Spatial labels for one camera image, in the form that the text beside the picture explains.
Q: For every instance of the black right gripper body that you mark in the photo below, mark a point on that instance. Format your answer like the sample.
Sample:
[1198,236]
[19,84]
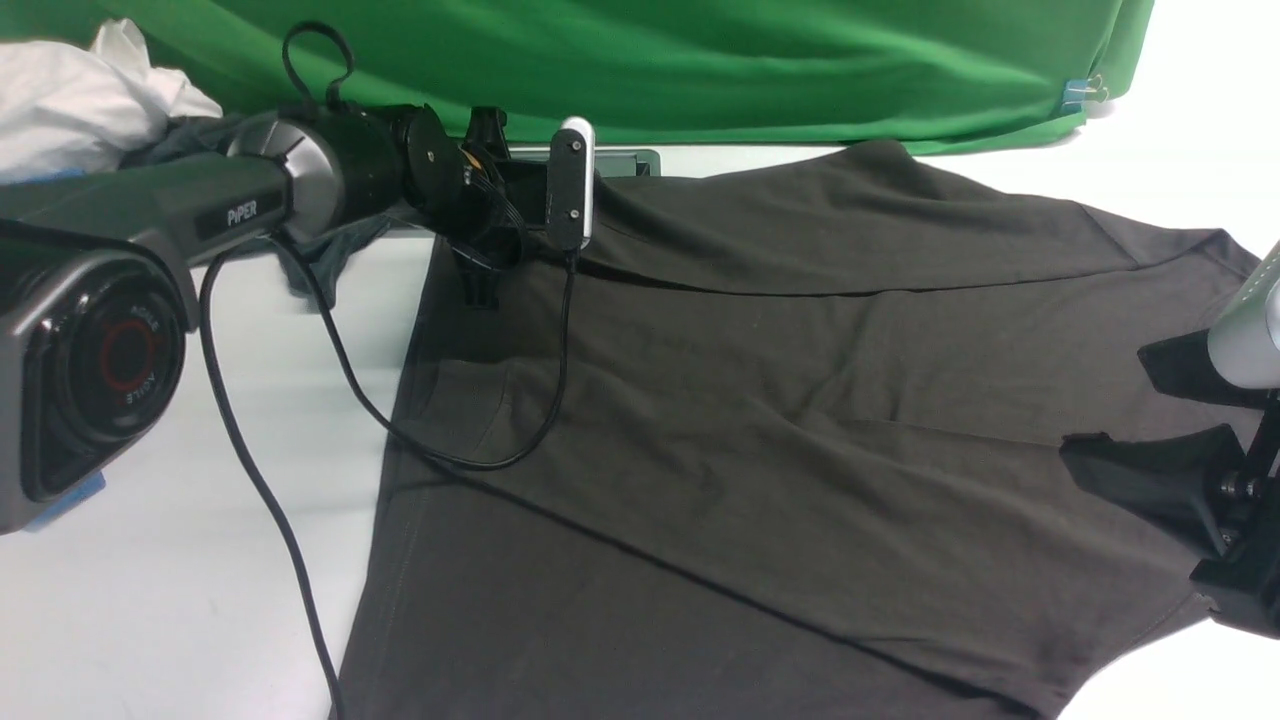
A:
[1242,584]

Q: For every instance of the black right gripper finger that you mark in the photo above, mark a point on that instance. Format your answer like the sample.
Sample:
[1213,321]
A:
[1173,484]
[1181,367]

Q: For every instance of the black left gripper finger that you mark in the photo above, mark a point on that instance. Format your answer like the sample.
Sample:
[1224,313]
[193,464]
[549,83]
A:
[479,278]

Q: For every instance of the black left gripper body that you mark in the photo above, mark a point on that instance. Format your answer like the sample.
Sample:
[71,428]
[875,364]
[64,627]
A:
[502,206]

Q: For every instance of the dark gray long-sleeved shirt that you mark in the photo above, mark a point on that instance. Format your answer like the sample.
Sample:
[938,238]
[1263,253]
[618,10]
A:
[807,464]

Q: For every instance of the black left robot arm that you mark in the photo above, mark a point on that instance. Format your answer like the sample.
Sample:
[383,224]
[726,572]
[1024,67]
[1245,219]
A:
[98,296]

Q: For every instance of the dark teal crumpled shirt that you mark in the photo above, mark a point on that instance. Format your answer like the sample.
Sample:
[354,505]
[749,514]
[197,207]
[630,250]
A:
[327,256]

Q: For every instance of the blue crumpled shirt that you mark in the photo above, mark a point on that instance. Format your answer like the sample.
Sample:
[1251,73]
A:
[69,502]

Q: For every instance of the green backdrop cloth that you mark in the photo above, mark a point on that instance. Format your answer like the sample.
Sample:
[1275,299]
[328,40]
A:
[940,76]

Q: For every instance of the blue binder clip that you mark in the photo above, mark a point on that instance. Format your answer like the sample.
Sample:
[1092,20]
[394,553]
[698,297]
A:
[1078,94]

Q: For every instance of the white crumpled cloth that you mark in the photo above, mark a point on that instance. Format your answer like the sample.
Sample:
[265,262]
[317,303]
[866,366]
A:
[68,110]

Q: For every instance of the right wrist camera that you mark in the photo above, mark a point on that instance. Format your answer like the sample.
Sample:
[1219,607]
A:
[1244,342]

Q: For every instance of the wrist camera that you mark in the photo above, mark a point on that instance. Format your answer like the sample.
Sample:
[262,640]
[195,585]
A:
[570,185]
[1244,342]

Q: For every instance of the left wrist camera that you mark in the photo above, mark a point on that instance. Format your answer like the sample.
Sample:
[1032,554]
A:
[570,185]

